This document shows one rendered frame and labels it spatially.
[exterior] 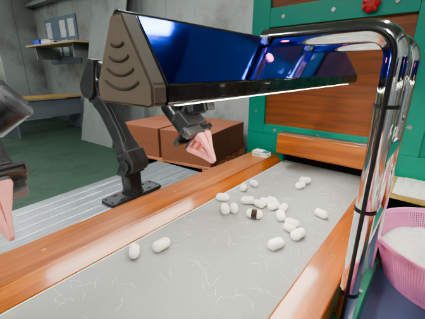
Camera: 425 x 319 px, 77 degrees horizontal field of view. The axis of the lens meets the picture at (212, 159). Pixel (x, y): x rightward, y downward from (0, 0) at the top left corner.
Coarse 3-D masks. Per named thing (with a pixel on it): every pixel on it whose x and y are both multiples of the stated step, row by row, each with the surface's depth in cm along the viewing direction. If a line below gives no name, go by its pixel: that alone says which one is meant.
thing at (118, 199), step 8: (128, 176) 86; (136, 176) 86; (128, 184) 86; (136, 184) 87; (144, 184) 96; (152, 184) 96; (160, 184) 96; (120, 192) 89; (128, 192) 87; (136, 192) 87; (144, 192) 90; (104, 200) 84; (112, 200) 84; (120, 200) 84; (128, 200) 85
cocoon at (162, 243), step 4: (160, 240) 51; (164, 240) 51; (168, 240) 51; (152, 244) 51; (156, 244) 50; (160, 244) 50; (164, 244) 51; (168, 244) 51; (152, 248) 50; (156, 248) 50; (160, 248) 50; (164, 248) 51
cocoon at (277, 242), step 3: (276, 237) 52; (279, 237) 52; (270, 240) 51; (273, 240) 51; (276, 240) 51; (279, 240) 51; (282, 240) 51; (270, 243) 51; (273, 243) 50; (276, 243) 51; (279, 243) 51; (282, 243) 51; (270, 246) 50; (273, 246) 50; (276, 246) 50; (279, 246) 51; (282, 246) 51; (273, 249) 50
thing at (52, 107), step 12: (24, 96) 476; (36, 96) 476; (48, 96) 476; (60, 96) 476; (72, 96) 493; (36, 108) 455; (48, 108) 470; (60, 108) 486; (72, 108) 503; (72, 120) 548; (12, 132) 453
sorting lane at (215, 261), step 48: (240, 192) 76; (288, 192) 76; (336, 192) 76; (144, 240) 54; (192, 240) 54; (240, 240) 54; (288, 240) 54; (48, 288) 42; (96, 288) 42; (144, 288) 42; (192, 288) 42; (240, 288) 42; (288, 288) 42
